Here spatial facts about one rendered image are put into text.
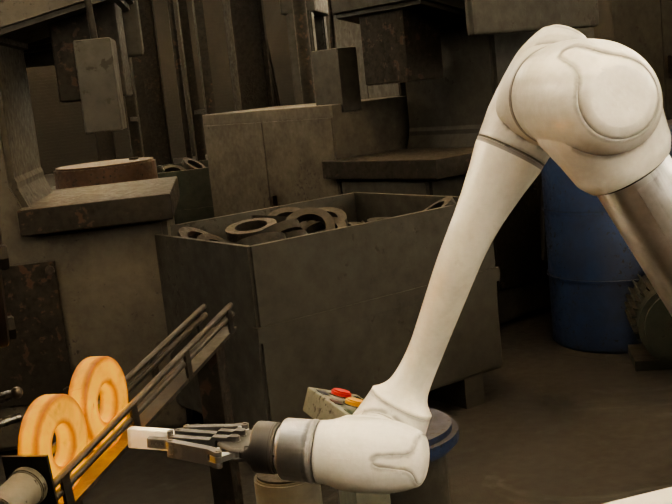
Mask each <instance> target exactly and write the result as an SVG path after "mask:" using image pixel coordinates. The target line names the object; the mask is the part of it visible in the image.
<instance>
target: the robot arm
mask: <svg viewBox="0 0 672 504"><path fill-rule="evenodd" d="M670 149H671V134H670V130H669V127H668V124H667V120H666V117H665V113H664V109H663V96H662V90H661V86H660V83H659V80H658V78H657V76H656V74H655V72H654V70H653V69H652V67H651V66H650V65H649V64H648V62H647V61H646V60H645V59H644V58H643V57H642V56H641V55H639V54H638V53H637V52H635V51H634V50H632V49H630V48H628V47H626V46H624V45H622V44H620V43H617V42H613V41H609V40H603V39H587V38H586V37H585V36H584V35H583V34H582V33H581V32H579V31H578V30H576V29H574V28H571V27H568V26H565V25H558V24H556V25H551V26H546V27H543V28H542V29H540V30H539V31H538V32H536V33H535V34H534V35H533V36H532V37H531V38H530V39H529V40H528V41H527V42H526V43H525V44H524V45H523V46H522V47H521V48H520V50H519V51H518V52H517V54H516V55H515V57H514V58H513V60H512V62H511V63H510V65H509V67H508V69H507V71H506V72H505V74H504V76H503V78H502V80H501V82H500V84H499V86H498V88H497V90H496V92H495V94H494V96H493V98H492V100H491V102H490V104H489V106H488V109H487V112H486V115H485V118H484V121H483V124H482V126H481V129H480V132H479V134H478V137H477V139H476V142H475V145H474V149H473V153H472V157H471V160H470V164H469V168H468V171H467V174H466V178H465V181H464V184H463V187H462V191H461V194H460V197H459V200H458V203H457V206H456V208H455V211H454V214H453V217H452V219H451V222H450V225H449V227H448V230H447V233H446V235H445V238H444V241H443V243H442V246H441V249H440V252H439V254H438V257H437V260H436V263H435V266H434V269H433V272H432V275H431V278H430V282H429V285H428V288H427V291H426V294H425V297H424V301H423V304H422V307H421V310H420V313H419V316H418V320H417V323H416V326H415V329H414V332H413V335H412V338H411V341H410V343H409V346H408V348H407V350H406V353H405V355H404V357H403V359H402V361H401V363H400V364H399V366H398V368H397V369H396V371H395V372H394V374H393V375H392V376H391V378H390V379H389V380H387V381H386V382H384V383H382V384H379V385H374V386H373V387H372V389H371V390H370V392H369V393H368V395H367V396H366V397H365V399H364V400H363V402H362V403H361V404H360V406H359V407H358V408H357V410H356V411H355V412H354V413H353V415H345V416H342V417H340V418H336V419H331V420H319V419H301V418H286V419H285V420H284V421H283V422H282V423H281V422H273V421H258V422H257V423H256V424H255V425H254V426H253V428H252V430H249V423H247V422H243V423H235V424H186V425H184V426H183V428H177V429H175V431H174V429H166V428H153V427H139V426H131V427H130V428H128V429H127V436H128V447H129V448H136V449H149V450H161V451H167V457H169V458H174V459H179V460H184V461H189V462H194V463H199V464H204V465H209V466H211V467H213V468H215V469H221V468H222V467H223V466H222V462H225V461H229V462H233V463H238V462H244V461H246V462H248V464H249V465H250V468H251V469H252V471H253V472H255V473H261V474H274V475H276V474H278V476H279V478H280V479H282V480H284V481H296V482H308V483H312V484H314V483H318V484H324V485H327V486H330V487H332V488H335V489H338V490H344V491H350V492H359V493H375V494H390V493H397V492H403V491H407V490H411V489H414V488H417V487H419V486H420V485H422V483H423V482H424V480H425V478H426V475H427V472H428V467H429V458H430V451H429V443H428V439H427V437H426V432H427V428H428V425H429V422H430V419H431V417H432V414H431V412H430V410H429V407H428V394H429V390H430V387H431V385H432V382H433V379H434V377H435V374H436V372H437V369H438V367H439V364H440V362H441V359H442V357H443V354H444V352H445V350H446V347H447V345H448V342H449V340H450V337H451V335H452V333H453V330H454V328H455V325H456V323H457V321H458V318H459V316H460V313H461V311H462V309H463V306H464V304H465V301H466V299H467V297H468V294H469V292H470V289H471V287H472V285H473V282H474V280H475V277H476V275H477V273H478V270H479V268H480V266H481V264H482V261H483V259H484V257H485V255H486V253H487V251H488V249H489V247H490V245H491V243H492V241H493V240H494V238H495V236H496V234H497V233H498V231H499V229H500V228H501V226H502V225H503V223H504V222H505V220H506V219H507V217H508V216H509V214H510V213H511V211H512V210H513V209H514V207H515V206H516V204H517V203H518V202H519V200H520V199H521V197H522V196H523V195H524V193H525V192H526V191H527V189H528V188H529V187H530V185H531V184H532V183H533V182H534V180H535V179H536V178H537V176H538V175H539V174H540V172H541V171H542V169H543V167H544V166H545V164H546V162H547V161H548V159H549V158H550V157H551V158H552V159H553V160H554V161H555V162H556V164H557V165H558V166H559V167H560V168H561V169H562V170H563V171H564V172H565V174H566V175H567V176H568V177H569V178H570V179H571V181H572V182H573V183H574V184H575V185H576V186H577V187H578V188H579V189H581V190H582V191H584V192H586V193H588V194H590V195H593V196H597V197H598V199H599V200H600V202H601V203H602V205H603V207H604V208H605V210H606V211H607V213H608V215H609V216H610V218H611V220H612V221H613V223H614V224H615V226H616V228H617V229H618V231H619V232H620V234H621V236H622V237H623V239H624V240H625V242H626V244H627V245H628V247H629V249H630V250H631V252H632V253H633V255H634V257H635V258H636V260H637V261H638V263H639V265H640V266H641V268H642V269H643V271H644V273H645V274H646V276H647V278H648V279H649V281H650V282H651V284H652V286H653V287H654V289H655V290H656V292H657V294H658V295H659V297H660V298H661V300H662V302H663V303H664V305H665V307H666V308H667V310H668V311H669V313H670V315H671V316H672V158H671V157H670V155H669V152H670Z"/></svg>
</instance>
